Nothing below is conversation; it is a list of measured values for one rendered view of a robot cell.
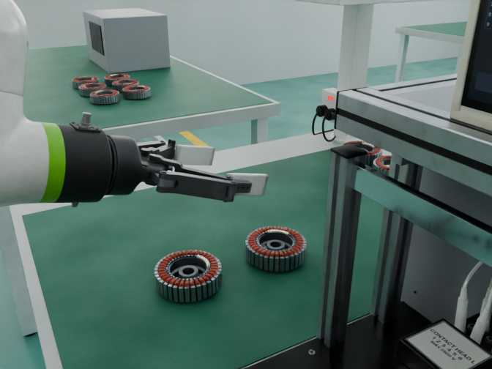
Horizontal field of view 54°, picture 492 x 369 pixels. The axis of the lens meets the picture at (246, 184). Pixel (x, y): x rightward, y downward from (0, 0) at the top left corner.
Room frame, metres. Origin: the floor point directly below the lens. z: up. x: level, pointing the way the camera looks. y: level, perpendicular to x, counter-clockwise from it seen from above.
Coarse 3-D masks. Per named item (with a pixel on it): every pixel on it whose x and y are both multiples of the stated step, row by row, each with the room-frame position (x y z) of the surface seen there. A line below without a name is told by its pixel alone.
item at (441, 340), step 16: (416, 336) 0.36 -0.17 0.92; (432, 336) 0.36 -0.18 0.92; (448, 336) 0.36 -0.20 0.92; (464, 336) 0.36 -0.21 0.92; (400, 352) 0.35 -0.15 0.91; (416, 352) 0.34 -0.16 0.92; (432, 352) 0.34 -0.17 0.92; (448, 352) 0.34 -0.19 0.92; (464, 352) 0.34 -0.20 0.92; (480, 352) 0.34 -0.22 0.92; (400, 368) 0.35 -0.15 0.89; (416, 368) 0.33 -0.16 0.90; (432, 368) 0.32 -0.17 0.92; (448, 368) 0.32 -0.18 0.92; (464, 368) 0.32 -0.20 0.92; (480, 368) 0.32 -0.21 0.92
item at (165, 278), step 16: (176, 256) 0.70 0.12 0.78; (192, 256) 0.71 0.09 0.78; (208, 256) 0.70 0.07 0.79; (160, 272) 0.65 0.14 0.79; (176, 272) 0.69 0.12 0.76; (192, 272) 0.68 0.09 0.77; (208, 272) 0.65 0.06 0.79; (160, 288) 0.63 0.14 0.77; (176, 288) 0.62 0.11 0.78; (192, 288) 0.62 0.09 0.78; (208, 288) 0.63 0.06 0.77
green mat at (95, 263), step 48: (144, 192) 1.03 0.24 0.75; (288, 192) 1.03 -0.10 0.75; (48, 240) 0.81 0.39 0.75; (96, 240) 0.81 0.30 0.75; (144, 240) 0.81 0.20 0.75; (192, 240) 0.81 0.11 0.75; (240, 240) 0.81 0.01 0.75; (48, 288) 0.66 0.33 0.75; (96, 288) 0.66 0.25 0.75; (144, 288) 0.66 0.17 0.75; (240, 288) 0.66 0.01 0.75; (288, 288) 0.66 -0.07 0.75; (96, 336) 0.55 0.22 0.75; (144, 336) 0.55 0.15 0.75; (192, 336) 0.55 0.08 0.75; (240, 336) 0.55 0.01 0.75; (288, 336) 0.55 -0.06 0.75
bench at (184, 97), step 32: (32, 64) 2.59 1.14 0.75; (64, 64) 2.59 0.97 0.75; (96, 64) 2.59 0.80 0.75; (32, 96) 1.93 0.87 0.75; (64, 96) 1.93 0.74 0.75; (160, 96) 1.93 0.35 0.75; (192, 96) 1.93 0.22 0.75; (224, 96) 1.93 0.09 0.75; (256, 96) 1.93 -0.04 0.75; (128, 128) 1.54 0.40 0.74; (160, 128) 1.59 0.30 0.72; (192, 128) 1.65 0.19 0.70; (256, 128) 1.83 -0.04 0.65; (0, 224) 1.36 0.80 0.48; (32, 320) 1.37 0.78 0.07
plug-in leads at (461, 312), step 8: (480, 264) 0.40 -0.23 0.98; (472, 272) 0.39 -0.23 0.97; (464, 288) 0.39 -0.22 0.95; (488, 288) 0.40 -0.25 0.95; (464, 296) 0.39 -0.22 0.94; (488, 296) 0.39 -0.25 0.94; (464, 304) 0.39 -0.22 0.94; (488, 304) 0.37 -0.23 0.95; (456, 312) 0.39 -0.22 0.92; (464, 312) 0.39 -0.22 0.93; (480, 312) 0.40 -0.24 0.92; (488, 312) 0.36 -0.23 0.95; (456, 320) 0.39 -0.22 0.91; (464, 320) 0.39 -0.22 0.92; (480, 320) 0.37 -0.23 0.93; (488, 320) 0.39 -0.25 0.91; (464, 328) 0.39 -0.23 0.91; (480, 328) 0.36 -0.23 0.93; (488, 328) 0.39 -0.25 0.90; (472, 336) 0.37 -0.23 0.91; (480, 336) 0.36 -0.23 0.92
